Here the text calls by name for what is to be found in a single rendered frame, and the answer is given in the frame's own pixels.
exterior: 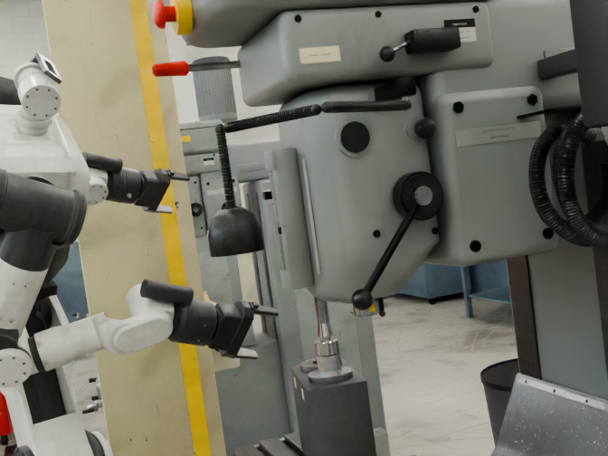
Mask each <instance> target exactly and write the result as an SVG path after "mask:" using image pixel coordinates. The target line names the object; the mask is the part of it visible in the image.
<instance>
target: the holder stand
mask: <svg viewBox="0 0 608 456"><path fill-rule="evenodd" d="M340 363H341V369H342V371H341V372H339V373H337V374H333V375H320V374H319V373H318V364H317V358H316V357H315V358H311V359H308V360H306V361H303V362H302V363H300V366H292V367H291V368H290V371H291V377H292V383H293V391H294V397H295V404H296V410H297V417H298V424H299V437H300V443H301V449H302V450H303V452H304V454H305V456H376V448H375V436H374V429H373V422H372V415H371V408H370V401H369V394H368V387H367V381H366V380H365V378H364V377H363V376H361V375H360V374H359V373H358V372H357V371H356V370H355V369H354V368H353V367H352V366H351V365H350V364H349V363H348V362H347V361H346V360H345V359H343V358H340Z"/></svg>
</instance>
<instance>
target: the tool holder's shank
mask: <svg viewBox="0 0 608 456"><path fill-rule="evenodd" d="M314 300H315V308H316V314H317V321H318V337H319V338H320V341H329V340H331V336H332V335H333V332H332V329H331V326H330V323H329V317H328V304H327V302H326V301H324V300H321V299H317V298H315V297H314Z"/></svg>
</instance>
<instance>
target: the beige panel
mask: <svg viewBox="0 0 608 456"><path fill-rule="evenodd" d="M156 1H157V0H42V3H43V14H44V21H45V27H46V32H47V39H48V45H49V51H50V57H51V62H53V64H54V66H55V68H56V70H57V72H58V73H59V75H60V77H61V79H62V83H61V84H58V83H57V82H56V81H55V82H54V85H55V87H56V89H57V91H58V92H59V94H60V96H61V100H62V104H61V107H60V109H59V117H60V119H61V120H62V121H63V122H64V123H65V124H66V126H67V127H68V128H69V129H70V130H71V133H72V135H73V136H74V138H75V140H76V142H77V144H78V146H79V149H80V151H81V153H82V152H88V153H92V154H98V155H103V156H107V157H115V158H120V159H122V161H123V167H128V168H133V169H137V171H138V172H139V171H140V170H147V171H152V172H154V171H155V170H156V169H158V168H163V169H167V170H168V169H171V170H173V171H175V172H177V173H181V174H185V175H186V171H185V160H184V153H183V147H182V140H181V134H180V127H179V121H178V115H177V108H176V96H175V90H174V83H173V77H172V76H166V77H155V75H153V73H152V66H153V65H154V64H157V63H165V62H170V57H169V50H168V44H167V38H166V28H165V29H160V28H158V27H157V26H156V24H155V23H154V19H153V11H152V10H153V5H154V3H155V2H156ZM160 204H161V205H166V206H170V207H171V208H172V210H173V213H171V214H164V213H150V212H146V211H144V210H143V208H142V206H137V205H134V204H124V203H122V204H118V202H112V201H107V200H104V201H103V202H101V203H99V204H95V205H90V204H88V216H87V219H86V220H85V222H84V223H83V226H82V228H81V232H80V234H79V236H78V243H79V249H80V255H81V267H82V272H83V279H84V285H85V290H86V297H87V302H88V309H89V315H90V317H91V316H94V315H97V314H99V313H101V312H104V313H105V317H106V318H114V319H118V320H124V319H127V318H131V315H130V312H129V310H128V306H127V303H126V297H127V294H128V292H129V291H130V290H131V289H132V288H133V287H135V286H136V285H138V284H141V283H142V281H143V280H144V279H147V280H155V281H160V282H164V283H169V284H174V285H178V286H183V287H187V288H192V289H193V291H194V297H193V299H199V300H204V293H203V286H202V280H201V273H200V267H199V260H198V254H197V248H196V241H195V229H194V223H193V216H192V210H191V204H190V197H189V191H188V184H187V182H186V181H177V180H171V181H170V185H169V187H168V188H167V190H166V193H165V195H164V197H163V199H162V201H161V203H160ZM95 357H96V363H97V368H98V375H99V381H100V392H101V398H102V404H103V411H104V416H105V423H106V429H107V435H108V441H109V446H110V448H111V450H112V453H113V456H226V450H225V444H224V437H223V426H222V419H221V413H220V406H219V400H218V393H217V387H216V381H215V374H214V362H213V356H212V349H211V348H209V347H208V346H207V345H206V346H204V347H201V346H195V345H189V344H184V343H177V342H172V341H170V340H169V339H168V338H167V339H166V340H165V341H163V342H161V343H158V344H155V345H154V346H151V347H146V348H144V349H141V350H139V351H136V352H133V353H129V354H127V355H124V356H120V355H118V354H115V353H114V352H112V353H111V352H109V351H107V350H105V349H101V350H100V351H97V352H95Z"/></svg>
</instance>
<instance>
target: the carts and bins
mask: <svg viewBox="0 0 608 456"><path fill-rule="evenodd" d="M517 373H519V368H518V359H517V358H515V359H510V360H506V361H502V362H499V363H496V364H494V365H491V366H488V367H486V368H485V369H483V370H482V371H481V372H480V381H481V382H482V383H483V387H484V392H485V396H486V401H487V406H488V411H489V419H490V424H491V430H492V434H493V439H494V443H495V446H496V444H497V441H498V438H499V433H500V430H501V426H502V424H503V420H504V416H505V413H506V410H507V407H508V401H509V397H510V395H511V391H512V388H513V384H514V381H515V378H516V374H517ZM481 377H482V378H481Z"/></svg>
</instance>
